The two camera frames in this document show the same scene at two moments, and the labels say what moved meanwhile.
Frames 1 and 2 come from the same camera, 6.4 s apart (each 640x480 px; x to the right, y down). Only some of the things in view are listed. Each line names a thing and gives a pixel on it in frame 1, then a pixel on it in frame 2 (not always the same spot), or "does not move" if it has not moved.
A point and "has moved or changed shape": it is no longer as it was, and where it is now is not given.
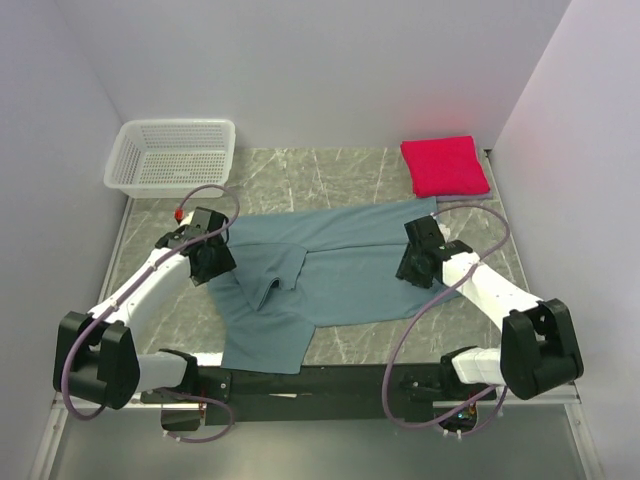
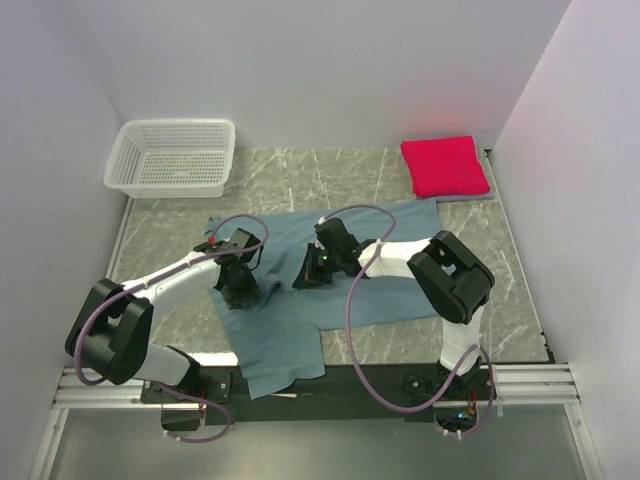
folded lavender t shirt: x=469 y=197 does not move
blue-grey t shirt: x=299 y=270 has moved or changed shape
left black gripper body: x=221 y=261 → x=244 y=288
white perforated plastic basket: x=170 y=158 does not move
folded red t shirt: x=445 y=166 does not move
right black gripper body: x=411 y=269 → x=322 y=265
